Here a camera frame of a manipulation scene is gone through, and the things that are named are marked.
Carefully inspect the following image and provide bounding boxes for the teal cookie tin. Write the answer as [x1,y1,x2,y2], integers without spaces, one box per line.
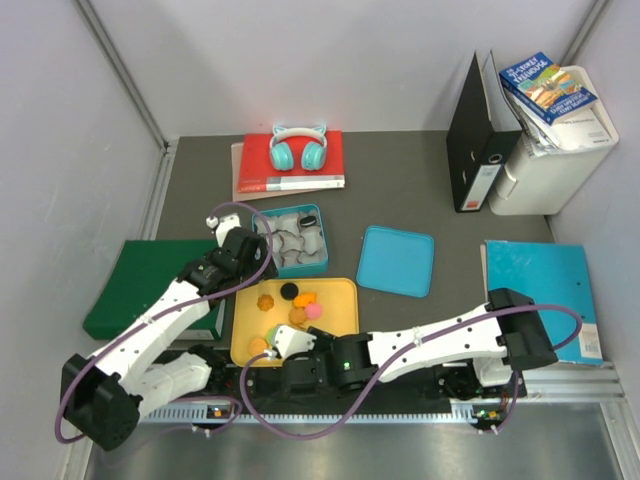
[252,204,329,278]

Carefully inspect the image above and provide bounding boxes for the large black sandwich cookie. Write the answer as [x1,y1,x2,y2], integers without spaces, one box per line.
[280,282,299,301]

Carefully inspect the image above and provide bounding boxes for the orange leaf shaped cookie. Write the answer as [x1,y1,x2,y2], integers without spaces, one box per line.
[289,307,308,327]

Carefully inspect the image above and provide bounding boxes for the small black sandwich cookie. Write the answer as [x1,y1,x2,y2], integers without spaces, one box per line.
[299,215,318,229]

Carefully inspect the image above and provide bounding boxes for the orange fish shaped cookie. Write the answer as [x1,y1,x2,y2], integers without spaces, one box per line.
[293,292,317,308]

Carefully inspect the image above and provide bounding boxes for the teal tin lid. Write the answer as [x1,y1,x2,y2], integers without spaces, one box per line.
[356,225,435,298]

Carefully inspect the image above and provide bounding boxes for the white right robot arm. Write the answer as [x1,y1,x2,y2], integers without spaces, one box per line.
[268,288,557,396]

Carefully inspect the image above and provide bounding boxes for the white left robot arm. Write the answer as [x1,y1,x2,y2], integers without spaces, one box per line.
[54,213,278,451]

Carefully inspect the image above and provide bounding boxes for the white paper cupcake liner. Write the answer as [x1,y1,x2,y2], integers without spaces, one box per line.
[276,212,300,236]
[300,226,326,262]
[279,231,305,266]
[255,217,278,238]

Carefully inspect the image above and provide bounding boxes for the orange flower shaped cookie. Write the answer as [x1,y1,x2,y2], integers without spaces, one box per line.
[256,294,275,312]

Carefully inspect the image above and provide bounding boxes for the pink sandwich cookie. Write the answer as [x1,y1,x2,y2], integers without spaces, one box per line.
[305,303,323,320]

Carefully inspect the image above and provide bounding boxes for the yellow plastic tray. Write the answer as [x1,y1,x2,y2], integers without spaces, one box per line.
[230,278,359,367]

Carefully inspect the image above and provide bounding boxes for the green sandwich cookie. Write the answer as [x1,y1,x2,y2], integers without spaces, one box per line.
[265,325,279,346]

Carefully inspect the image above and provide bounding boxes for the red book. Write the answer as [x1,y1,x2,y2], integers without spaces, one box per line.
[237,127,345,194]

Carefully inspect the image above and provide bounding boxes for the orange round cookie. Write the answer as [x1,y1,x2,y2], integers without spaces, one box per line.
[247,337,269,358]

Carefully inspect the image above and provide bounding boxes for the green binder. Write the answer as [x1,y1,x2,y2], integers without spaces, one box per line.
[83,240,216,340]

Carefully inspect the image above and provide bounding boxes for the teal cat ear headphones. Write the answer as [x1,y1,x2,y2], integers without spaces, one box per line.
[269,125,328,172]

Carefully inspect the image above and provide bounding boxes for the blue folder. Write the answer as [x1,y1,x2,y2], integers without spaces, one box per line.
[480,240,603,366]

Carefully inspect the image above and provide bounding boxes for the black lever arch binder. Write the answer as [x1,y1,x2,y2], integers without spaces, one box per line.
[446,53,522,213]

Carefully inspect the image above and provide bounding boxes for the white storage box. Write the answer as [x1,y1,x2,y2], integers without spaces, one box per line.
[488,66,619,215]

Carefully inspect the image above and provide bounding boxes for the blue paperback book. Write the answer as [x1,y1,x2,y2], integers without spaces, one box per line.
[499,52,598,126]

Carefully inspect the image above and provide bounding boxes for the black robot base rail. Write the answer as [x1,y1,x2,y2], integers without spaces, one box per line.
[164,344,531,416]

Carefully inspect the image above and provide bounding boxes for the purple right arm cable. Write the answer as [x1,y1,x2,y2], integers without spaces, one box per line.
[239,303,584,440]

